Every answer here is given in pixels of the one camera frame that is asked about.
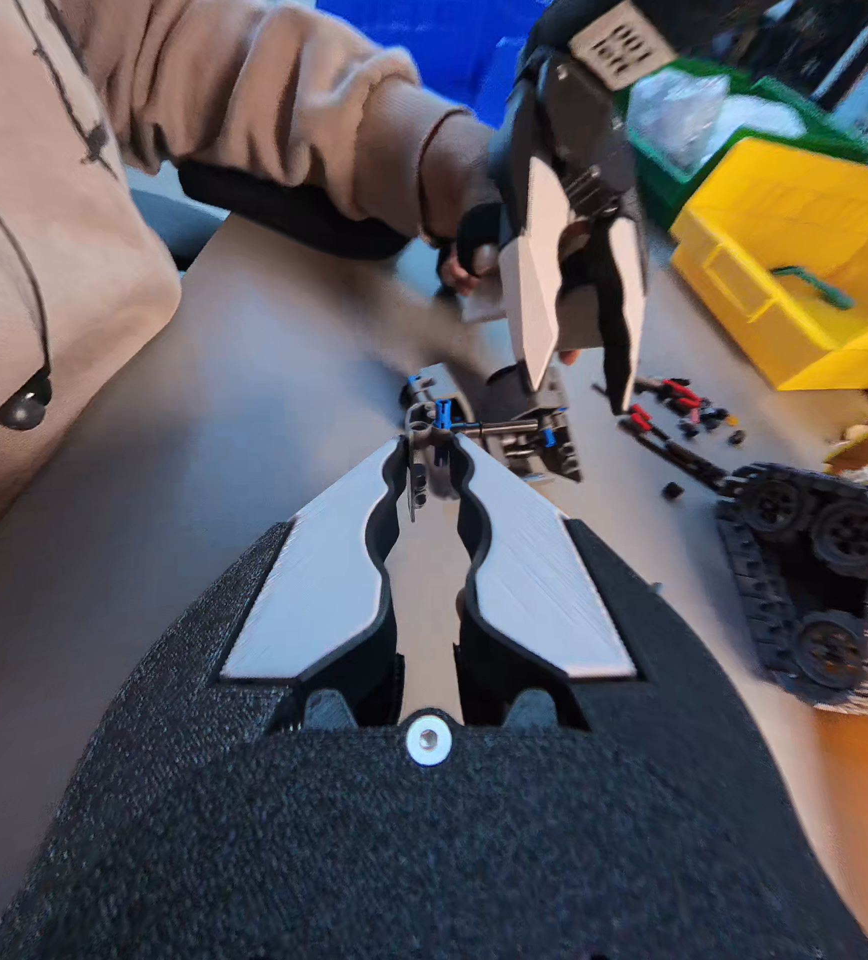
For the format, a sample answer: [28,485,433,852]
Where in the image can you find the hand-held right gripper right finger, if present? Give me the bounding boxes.
[451,433,639,711]

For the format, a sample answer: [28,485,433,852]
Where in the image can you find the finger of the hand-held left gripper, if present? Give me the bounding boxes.
[496,156,578,394]
[590,216,650,417]

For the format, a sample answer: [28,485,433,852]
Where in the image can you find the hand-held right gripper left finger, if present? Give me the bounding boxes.
[218,435,409,706]

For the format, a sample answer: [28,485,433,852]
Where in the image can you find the pile of small building pieces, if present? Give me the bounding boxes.
[632,375,748,448]

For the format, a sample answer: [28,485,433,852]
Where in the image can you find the grey block head assembly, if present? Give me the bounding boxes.
[400,362,584,486]

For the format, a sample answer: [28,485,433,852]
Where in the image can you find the grey connector black axle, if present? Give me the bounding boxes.
[402,399,544,526]

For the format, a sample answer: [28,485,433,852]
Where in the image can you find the grey desk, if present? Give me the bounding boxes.
[0,213,868,960]

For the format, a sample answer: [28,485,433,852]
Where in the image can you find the person's left hand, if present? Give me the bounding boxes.
[422,198,512,297]

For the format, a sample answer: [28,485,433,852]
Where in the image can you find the clear plastic bags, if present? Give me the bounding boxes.
[625,67,808,175]

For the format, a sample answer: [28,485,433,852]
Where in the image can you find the green storage bin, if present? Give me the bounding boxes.
[623,56,868,231]

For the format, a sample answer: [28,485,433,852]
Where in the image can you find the blue storage bin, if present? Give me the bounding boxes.
[314,0,557,130]

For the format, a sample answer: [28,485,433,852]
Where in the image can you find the small yellow storage bin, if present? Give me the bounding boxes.
[670,137,868,393]

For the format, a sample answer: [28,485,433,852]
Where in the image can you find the black long beam piece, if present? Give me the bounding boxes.
[657,438,732,493]

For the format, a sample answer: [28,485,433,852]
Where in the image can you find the green brick separator tool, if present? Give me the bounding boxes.
[771,266,856,311]

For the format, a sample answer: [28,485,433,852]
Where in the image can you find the yellow toy robot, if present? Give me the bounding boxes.
[713,416,868,719]

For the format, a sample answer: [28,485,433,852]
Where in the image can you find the person in beige hoodie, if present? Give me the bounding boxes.
[0,0,185,565]

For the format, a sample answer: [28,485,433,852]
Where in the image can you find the thin black microphone cable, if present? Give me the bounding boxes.
[0,166,55,434]

